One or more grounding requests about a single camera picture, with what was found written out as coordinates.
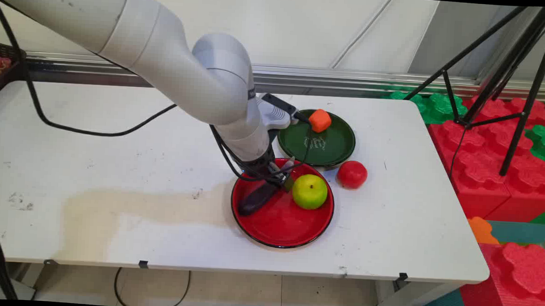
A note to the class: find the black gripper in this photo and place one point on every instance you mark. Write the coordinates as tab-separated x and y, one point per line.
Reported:
260	166

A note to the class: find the purple toy eggplant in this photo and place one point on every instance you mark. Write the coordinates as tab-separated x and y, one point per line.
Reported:
257	200

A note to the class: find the orange toy cube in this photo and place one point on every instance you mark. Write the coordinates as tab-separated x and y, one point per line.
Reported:
320	121

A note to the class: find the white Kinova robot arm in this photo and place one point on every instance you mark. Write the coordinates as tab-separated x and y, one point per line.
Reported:
166	49

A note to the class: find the grey robot base stand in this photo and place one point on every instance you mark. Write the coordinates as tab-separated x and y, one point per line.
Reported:
22	291

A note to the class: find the green toy apple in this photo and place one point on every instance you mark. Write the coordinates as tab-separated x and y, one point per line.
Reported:
309	191

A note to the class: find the red plate black rim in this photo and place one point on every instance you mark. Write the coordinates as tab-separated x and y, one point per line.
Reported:
283	223

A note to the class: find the dark green plate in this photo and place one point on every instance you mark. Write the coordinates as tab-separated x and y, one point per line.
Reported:
329	146

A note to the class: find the red toy tomato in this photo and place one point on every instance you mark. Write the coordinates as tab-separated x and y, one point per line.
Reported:
352	174

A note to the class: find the small black table clip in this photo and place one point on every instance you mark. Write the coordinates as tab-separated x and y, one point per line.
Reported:
403	277
143	264
50	262

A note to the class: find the green foam block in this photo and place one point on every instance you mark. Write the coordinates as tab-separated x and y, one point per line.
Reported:
544	141
436	108

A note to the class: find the white table leg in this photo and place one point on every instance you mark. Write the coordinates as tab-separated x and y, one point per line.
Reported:
409	300

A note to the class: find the red foam block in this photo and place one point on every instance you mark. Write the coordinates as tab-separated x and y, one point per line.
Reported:
476	177
501	109
512	287

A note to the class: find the orange foam piece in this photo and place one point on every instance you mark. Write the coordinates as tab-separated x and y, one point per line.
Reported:
482	230

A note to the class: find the dark wicker basket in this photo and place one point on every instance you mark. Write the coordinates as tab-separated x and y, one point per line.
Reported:
10	76

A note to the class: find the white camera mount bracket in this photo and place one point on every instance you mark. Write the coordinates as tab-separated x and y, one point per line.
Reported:
270	116

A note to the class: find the silver metal wall rail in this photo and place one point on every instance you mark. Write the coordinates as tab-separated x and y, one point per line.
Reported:
374	81

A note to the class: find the black camera tripod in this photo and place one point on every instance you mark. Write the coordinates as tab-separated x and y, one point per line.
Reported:
521	124

